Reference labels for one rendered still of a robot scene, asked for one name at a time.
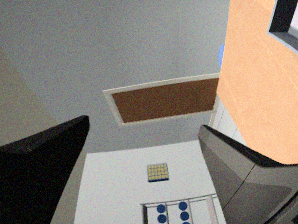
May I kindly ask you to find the grey open box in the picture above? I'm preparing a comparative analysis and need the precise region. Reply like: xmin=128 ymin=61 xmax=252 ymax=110
xmin=266 ymin=0 xmax=298 ymax=55

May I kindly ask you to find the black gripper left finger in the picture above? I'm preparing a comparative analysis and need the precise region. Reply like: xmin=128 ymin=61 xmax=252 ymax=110
xmin=0 ymin=116 xmax=90 ymax=224

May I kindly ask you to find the white plate with hole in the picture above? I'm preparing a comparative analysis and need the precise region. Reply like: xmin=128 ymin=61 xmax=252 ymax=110
xmin=291 ymin=3 xmax=298 ymax=28

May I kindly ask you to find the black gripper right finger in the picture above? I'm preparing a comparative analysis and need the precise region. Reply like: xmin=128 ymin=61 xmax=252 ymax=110
xmin=198 ymin=124 xmax=298 ymax=224

